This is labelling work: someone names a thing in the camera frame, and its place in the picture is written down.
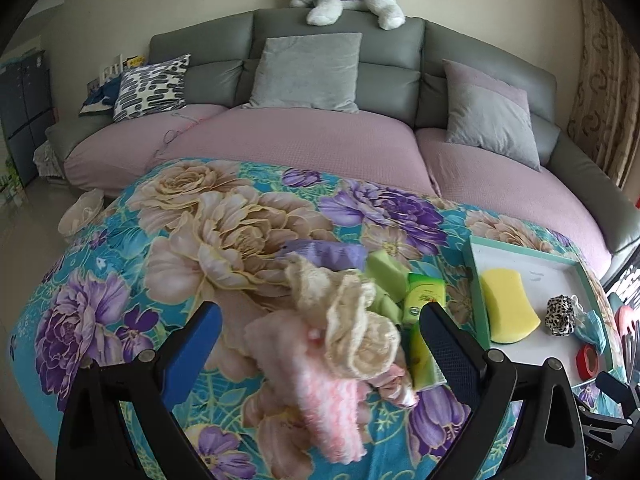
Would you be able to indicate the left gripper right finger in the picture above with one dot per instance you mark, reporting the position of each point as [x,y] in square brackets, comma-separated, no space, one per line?
[547,441]

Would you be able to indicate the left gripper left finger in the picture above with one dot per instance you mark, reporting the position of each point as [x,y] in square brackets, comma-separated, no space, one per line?
[94,441]

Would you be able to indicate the green tissue pack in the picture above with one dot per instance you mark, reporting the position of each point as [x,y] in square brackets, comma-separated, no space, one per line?
[423,368]
[422,289]

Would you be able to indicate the pink white patterned cloth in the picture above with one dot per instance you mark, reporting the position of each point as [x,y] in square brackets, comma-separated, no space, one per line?
[395,387]

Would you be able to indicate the fluffy pink towel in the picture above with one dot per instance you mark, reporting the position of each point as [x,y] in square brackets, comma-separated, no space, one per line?
[290,354]

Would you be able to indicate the cream lace cloth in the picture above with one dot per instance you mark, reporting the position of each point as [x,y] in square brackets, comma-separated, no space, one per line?
[358,343]

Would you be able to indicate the red tape roll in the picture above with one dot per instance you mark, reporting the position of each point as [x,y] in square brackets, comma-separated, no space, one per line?
[587,362]

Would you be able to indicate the smartphone on stand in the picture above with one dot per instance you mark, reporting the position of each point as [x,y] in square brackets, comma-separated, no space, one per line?
[630,341]

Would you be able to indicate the light blue face mask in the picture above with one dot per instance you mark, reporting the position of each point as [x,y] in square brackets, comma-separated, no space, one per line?
[588,326]

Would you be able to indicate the red plastic stool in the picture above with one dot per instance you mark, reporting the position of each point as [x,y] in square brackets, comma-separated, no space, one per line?
[623,316]

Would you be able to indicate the leopard print scrunchie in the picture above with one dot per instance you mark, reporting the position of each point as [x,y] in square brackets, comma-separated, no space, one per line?
[560,319]

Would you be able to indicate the yellow green sponge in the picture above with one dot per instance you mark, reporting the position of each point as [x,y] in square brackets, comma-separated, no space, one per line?
[510,314]

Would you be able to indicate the floral blue tablecloth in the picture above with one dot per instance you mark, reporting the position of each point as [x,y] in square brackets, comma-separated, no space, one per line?
[197,230]

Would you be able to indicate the light green cloth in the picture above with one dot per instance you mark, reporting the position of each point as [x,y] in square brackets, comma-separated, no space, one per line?
[391,284]

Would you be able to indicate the purple wipes packet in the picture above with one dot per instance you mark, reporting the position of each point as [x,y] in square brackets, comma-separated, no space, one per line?
[336,256]

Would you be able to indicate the pink sofa seat cover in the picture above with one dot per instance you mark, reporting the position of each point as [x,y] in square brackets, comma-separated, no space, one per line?
[98,153]

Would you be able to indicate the brown patterned curtain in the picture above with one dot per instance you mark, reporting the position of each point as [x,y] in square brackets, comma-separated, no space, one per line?
[604,121]

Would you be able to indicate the grey pink cushion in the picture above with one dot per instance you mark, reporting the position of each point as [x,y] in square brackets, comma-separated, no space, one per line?
[488,113]

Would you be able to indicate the dark cabinet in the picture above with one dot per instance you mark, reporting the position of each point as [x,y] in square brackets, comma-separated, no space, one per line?
[26,111]

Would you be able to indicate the blue cushion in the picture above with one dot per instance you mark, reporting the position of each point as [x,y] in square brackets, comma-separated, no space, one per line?
[103,99]

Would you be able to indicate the leopard spot white cushion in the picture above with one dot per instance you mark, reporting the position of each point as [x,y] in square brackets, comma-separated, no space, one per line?
[152,89]

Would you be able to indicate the grey sofa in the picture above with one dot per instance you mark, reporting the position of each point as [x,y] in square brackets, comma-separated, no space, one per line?
[400,75]

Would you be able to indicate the plain grey cushion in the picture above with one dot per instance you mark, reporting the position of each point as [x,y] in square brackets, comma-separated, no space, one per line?
[318,72]

